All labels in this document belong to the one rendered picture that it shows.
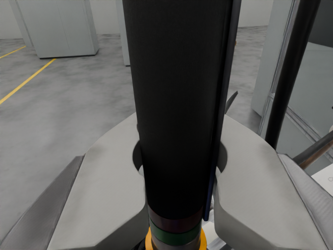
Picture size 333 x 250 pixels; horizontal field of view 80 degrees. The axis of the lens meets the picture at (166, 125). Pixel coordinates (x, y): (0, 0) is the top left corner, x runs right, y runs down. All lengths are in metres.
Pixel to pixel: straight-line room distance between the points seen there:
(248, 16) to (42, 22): 10.61
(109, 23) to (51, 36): 5.27
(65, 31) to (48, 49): 0.81
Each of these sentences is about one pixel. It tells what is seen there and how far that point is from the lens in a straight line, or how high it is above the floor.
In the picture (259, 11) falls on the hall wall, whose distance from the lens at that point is 14.31.
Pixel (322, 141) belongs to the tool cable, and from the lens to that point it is 0.33.
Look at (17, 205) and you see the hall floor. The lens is 2.44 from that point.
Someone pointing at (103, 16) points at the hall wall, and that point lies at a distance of 12.40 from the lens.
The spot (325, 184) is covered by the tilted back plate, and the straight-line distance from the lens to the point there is 0.57.
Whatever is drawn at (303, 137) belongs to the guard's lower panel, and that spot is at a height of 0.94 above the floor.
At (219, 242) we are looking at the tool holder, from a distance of 0.20.
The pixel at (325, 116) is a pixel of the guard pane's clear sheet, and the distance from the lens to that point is 1.20.
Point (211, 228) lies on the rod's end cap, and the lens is 0.20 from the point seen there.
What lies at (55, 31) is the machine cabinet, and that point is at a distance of 7.61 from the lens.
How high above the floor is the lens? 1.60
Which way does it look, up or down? 32 degrees down
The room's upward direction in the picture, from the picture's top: 2 degrees counter-clockwise
